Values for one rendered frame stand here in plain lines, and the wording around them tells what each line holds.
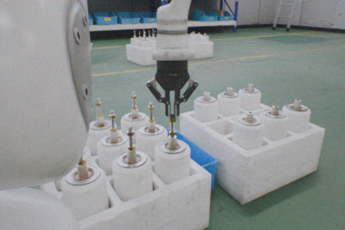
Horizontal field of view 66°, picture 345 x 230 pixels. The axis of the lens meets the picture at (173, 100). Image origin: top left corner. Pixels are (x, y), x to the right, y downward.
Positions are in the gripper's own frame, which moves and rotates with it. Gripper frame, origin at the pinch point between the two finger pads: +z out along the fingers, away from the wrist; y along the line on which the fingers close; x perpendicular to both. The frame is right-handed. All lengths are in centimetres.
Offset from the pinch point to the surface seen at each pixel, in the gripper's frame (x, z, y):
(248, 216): -0.7, 35.5, -23.2
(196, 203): 5.2, 25.0, -6.2
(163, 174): 3.8, 16.5, 2.6
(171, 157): 4.4, 10.9, 0.4
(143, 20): -468, 2, 30
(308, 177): -19, 35, -52
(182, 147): 0.9, 10.2, -2.6
